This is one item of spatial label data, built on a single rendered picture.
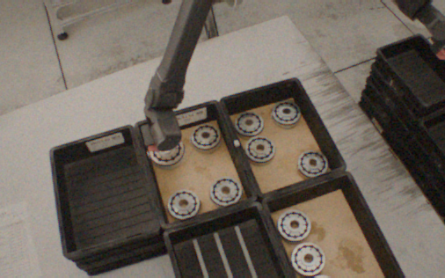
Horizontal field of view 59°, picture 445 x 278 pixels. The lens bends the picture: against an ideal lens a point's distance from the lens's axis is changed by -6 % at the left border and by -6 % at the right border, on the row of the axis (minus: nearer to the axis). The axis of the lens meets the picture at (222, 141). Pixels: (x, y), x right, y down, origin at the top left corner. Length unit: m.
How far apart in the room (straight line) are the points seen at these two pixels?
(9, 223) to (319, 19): 2.44
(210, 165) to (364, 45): 1.90
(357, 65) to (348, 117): 1.21
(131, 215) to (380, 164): 0.93
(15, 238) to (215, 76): 1.02
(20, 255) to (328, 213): 1.07
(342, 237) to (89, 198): 0.83
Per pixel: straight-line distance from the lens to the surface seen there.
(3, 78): 3.22
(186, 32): 0.89
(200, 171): 1.42
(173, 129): 1.01
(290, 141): 1.48
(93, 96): 1.86
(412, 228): 1.59
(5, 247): 1.66
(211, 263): 1.30
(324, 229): 1.35
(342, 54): 2.97
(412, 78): 2.27
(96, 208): 1.43
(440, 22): 1.22
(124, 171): 1.46
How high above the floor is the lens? 2.08
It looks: 58 degrees down
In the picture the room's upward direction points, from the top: 4 degrees counter-clockwise
